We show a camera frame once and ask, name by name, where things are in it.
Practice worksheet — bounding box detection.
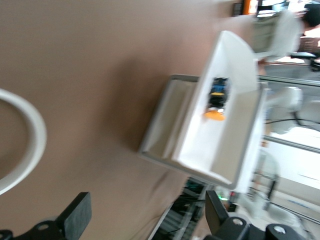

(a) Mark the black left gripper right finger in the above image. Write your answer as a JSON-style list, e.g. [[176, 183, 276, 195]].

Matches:
[[199, 190, 251, 240]]

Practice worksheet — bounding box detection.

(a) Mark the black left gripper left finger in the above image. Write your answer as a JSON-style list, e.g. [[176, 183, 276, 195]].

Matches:
[[24, 191, 92, 240]]

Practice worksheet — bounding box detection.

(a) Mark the orange push button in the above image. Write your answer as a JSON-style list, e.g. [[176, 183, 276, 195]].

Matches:
[[202, 76, 230, 123]]

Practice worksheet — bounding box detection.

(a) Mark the person in background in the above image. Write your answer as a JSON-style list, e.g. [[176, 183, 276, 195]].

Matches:
[[297, 1, 320, 55]]

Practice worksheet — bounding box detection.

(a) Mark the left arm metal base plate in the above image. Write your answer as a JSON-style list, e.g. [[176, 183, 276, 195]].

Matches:
[[148, 183, 208, 240]]

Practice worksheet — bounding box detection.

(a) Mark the white plastic open ring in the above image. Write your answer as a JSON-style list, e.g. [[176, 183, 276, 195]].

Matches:
[[0, 88, 48, 196]]

